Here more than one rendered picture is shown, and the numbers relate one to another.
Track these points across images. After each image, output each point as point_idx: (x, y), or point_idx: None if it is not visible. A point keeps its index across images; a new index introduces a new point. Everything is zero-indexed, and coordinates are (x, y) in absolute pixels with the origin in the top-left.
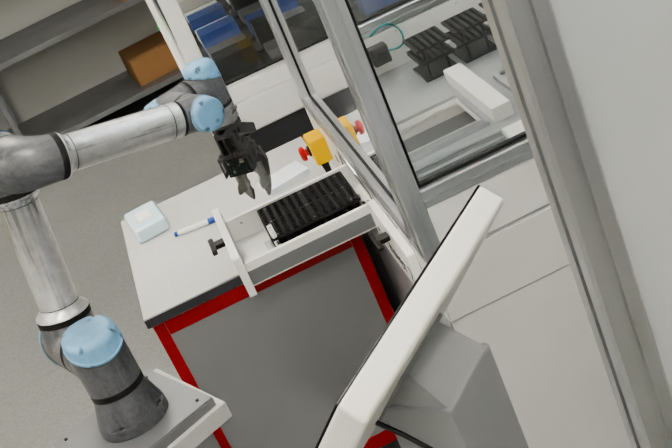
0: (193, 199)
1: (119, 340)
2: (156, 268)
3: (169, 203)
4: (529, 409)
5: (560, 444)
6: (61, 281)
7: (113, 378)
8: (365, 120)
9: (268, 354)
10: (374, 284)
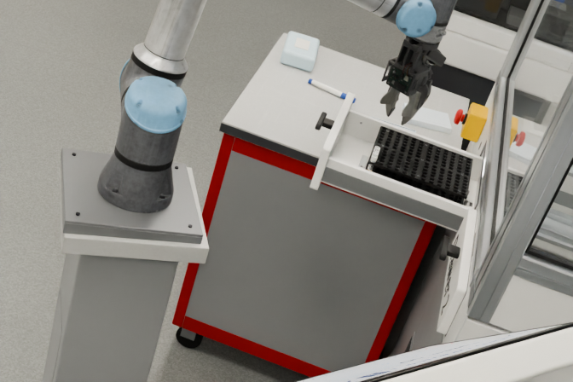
0: (348, 67)
1: (176, 124)
2: (271, 92)
3: (329, 54)
4: None
5: None
6: (180, 36)
7: (143, 147)
8: (539, 154)
9: (286, 234)
10: (412, 263)
